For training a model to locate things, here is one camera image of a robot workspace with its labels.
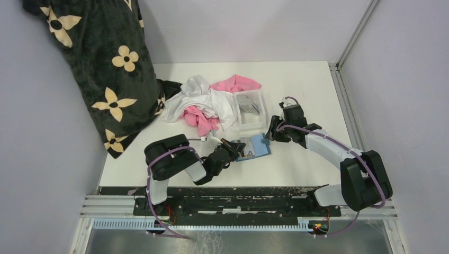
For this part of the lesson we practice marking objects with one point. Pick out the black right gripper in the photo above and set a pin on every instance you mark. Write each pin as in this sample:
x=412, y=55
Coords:
x=272, y=134

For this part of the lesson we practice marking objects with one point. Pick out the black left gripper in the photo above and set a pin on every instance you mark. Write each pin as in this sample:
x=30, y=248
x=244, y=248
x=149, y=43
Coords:
x=235, y=148

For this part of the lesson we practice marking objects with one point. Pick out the light picture credit card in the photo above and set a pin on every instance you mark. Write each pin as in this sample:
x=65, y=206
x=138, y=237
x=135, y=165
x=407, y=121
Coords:
x=249, y=150

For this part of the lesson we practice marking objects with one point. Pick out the blue leather card holder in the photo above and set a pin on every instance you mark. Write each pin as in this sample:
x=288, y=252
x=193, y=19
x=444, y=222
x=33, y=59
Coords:
x=261, y=145

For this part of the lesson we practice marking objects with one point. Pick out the stack of credit cards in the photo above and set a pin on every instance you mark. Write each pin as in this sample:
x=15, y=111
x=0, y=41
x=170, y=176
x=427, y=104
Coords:
x=247, y=105

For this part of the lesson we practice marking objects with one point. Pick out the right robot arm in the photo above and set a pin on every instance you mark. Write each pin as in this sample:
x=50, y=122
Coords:
x=364, y=181

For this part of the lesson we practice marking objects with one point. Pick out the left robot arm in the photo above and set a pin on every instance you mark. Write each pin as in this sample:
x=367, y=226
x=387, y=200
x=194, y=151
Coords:
x=168, y=157

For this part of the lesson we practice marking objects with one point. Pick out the pink cloth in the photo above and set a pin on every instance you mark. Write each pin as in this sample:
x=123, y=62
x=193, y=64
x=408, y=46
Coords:
x=238, y=84

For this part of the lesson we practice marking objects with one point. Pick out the clear plastic tray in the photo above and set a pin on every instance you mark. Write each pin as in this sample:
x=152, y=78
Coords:
x=248, y=121

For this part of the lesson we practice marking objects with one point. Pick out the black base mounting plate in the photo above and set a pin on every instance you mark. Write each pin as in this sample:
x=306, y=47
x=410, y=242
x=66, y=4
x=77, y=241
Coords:
x=235, y=206

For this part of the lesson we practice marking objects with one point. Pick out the white cloth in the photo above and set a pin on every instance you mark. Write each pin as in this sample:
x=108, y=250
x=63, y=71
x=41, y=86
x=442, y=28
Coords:
x=174, y=107

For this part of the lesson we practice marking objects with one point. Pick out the black floral blanket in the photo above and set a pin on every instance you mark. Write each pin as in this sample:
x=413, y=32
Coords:
x=104, y=44

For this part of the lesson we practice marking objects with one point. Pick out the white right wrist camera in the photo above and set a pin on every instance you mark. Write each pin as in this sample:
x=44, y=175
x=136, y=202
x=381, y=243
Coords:
x=285, y=103

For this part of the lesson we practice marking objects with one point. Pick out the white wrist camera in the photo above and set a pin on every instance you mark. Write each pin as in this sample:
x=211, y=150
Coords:
x=285, y=103
x=212, y=135

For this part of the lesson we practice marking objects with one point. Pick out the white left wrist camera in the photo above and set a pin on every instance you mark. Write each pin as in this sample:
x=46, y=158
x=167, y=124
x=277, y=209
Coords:
x=212, y=135

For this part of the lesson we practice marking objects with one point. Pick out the aluminium frame rail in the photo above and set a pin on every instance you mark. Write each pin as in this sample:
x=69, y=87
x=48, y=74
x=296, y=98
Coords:
x=127, y=213

